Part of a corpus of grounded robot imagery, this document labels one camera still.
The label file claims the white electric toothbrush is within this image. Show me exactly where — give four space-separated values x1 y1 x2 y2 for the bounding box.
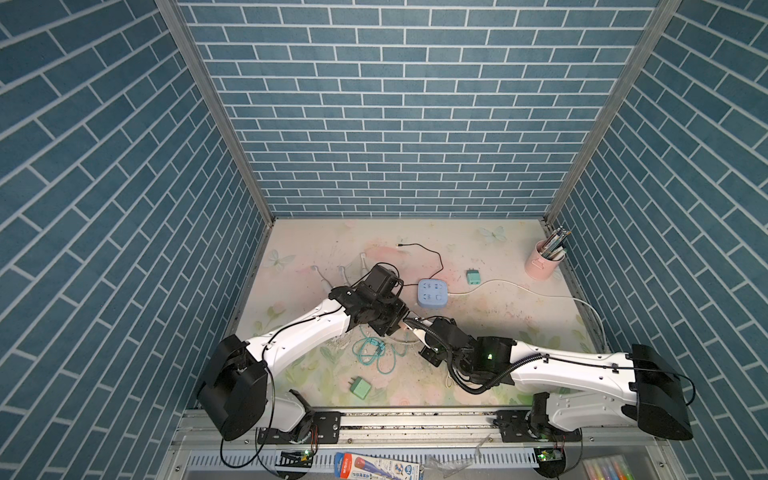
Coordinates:
311 265 333 292
359 252 370 275

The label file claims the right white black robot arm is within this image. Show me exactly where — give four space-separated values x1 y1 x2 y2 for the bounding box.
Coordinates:
404 317 693 441

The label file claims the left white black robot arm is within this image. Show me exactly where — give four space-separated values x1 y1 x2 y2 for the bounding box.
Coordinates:
196 286 409 441

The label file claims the blue power strip cube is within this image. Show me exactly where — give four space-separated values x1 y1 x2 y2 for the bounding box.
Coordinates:
417 279 449 309

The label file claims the green plug adapter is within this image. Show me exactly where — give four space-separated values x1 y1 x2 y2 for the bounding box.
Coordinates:
350 377 372 400

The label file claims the teal small plug adapter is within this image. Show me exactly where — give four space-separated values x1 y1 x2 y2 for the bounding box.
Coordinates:
466 269 482 286

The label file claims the pink pen holder cup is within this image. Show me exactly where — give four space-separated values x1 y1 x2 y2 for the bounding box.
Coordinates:
524 240 565 280

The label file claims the clear plastic bag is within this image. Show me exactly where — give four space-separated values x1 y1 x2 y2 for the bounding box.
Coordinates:
423 436 491 478

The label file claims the red blue package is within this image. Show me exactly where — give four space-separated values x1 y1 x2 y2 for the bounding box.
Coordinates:
334 453 423 480

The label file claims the coloured marker set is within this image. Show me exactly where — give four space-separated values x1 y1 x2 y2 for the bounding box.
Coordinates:
582 455 635 480

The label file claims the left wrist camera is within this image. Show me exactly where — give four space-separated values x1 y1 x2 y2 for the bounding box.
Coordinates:
362 264 400 297

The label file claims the teal coiled charging cable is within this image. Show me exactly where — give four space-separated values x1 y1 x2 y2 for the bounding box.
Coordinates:
351 326 412 376

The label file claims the white power strip cord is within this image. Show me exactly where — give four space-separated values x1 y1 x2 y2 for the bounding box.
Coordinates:
447 278 606 352

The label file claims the black cable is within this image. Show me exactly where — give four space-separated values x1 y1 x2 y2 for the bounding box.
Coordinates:
389 241 445 288

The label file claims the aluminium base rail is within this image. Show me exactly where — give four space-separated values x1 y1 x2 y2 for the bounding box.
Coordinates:
158 406 684 479

